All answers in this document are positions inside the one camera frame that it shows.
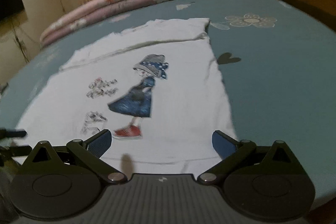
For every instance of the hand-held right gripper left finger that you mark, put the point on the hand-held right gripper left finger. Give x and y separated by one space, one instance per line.
101 144

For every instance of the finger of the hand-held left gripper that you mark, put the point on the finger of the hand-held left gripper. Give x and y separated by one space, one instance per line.
15 133
15 151

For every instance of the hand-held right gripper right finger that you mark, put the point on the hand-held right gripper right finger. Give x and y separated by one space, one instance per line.
223 144

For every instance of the white printed t-shirt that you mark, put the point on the white printed t-shirt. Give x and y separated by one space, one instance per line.
183 77

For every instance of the purple floral quilt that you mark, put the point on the purple floral quilt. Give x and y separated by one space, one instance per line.
131 3

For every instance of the black wall television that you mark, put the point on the black wall television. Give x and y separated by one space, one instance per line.
10 3

